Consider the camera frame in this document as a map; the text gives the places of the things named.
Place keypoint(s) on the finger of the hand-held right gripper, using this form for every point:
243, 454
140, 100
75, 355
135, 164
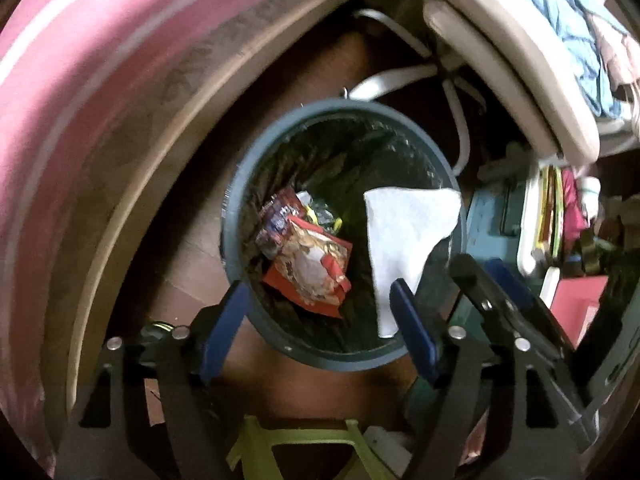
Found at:
475, 285
510, 285

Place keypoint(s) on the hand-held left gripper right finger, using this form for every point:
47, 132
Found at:
415, 330

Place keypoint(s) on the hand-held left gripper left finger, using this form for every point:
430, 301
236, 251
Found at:
227, 330

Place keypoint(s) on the red snack bag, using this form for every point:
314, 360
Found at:
310, 270

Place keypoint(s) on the dark round trash bin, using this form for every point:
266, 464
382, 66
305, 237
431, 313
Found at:
325, 160

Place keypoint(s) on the teal box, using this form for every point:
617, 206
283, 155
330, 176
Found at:
492, 220

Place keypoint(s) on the white basket of books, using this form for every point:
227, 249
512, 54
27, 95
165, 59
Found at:
542, 220

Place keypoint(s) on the pink flat box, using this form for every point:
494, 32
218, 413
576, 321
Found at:
580, 305

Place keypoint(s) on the white cup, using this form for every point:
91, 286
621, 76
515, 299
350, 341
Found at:
589, 197

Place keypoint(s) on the purple snack packet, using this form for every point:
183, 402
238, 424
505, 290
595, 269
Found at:
275, 220

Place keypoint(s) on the green plastic stool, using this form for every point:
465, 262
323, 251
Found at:
300, 435

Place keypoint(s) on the cream padded chair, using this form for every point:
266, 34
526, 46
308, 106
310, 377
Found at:
500, 50

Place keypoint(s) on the pale pink cloth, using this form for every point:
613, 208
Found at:
615, 50

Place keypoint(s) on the pink striped bed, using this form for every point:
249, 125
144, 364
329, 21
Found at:
75, 110

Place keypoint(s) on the light blue cloth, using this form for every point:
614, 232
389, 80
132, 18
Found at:
565, 20

